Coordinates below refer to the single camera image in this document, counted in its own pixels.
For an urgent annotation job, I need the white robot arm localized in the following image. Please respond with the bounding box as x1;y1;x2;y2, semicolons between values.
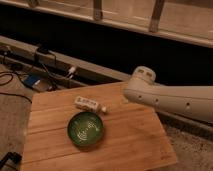
123;66;213;124

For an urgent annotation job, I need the green ceramic bowl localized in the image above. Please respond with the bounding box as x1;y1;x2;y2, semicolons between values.
67;112;104;147

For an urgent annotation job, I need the white plug connector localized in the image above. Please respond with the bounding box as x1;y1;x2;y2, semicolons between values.
68;66;77;75

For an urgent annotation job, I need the wooden cutting board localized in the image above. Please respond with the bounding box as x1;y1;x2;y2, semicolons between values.
20;83;177;171

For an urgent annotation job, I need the blue box device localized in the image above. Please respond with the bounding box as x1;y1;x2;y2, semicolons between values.
24;75;49;92

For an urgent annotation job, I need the black clamp object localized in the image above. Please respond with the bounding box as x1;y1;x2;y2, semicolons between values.
0;152;22;170

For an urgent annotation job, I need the metal rail frame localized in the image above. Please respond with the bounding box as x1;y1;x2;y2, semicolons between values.
0;36;130;87

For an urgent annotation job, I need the black adapter on rail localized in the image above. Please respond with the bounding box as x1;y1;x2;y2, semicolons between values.
36;44;50;55

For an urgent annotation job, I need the black cable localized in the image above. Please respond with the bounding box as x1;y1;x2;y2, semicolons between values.
0;49;58;104

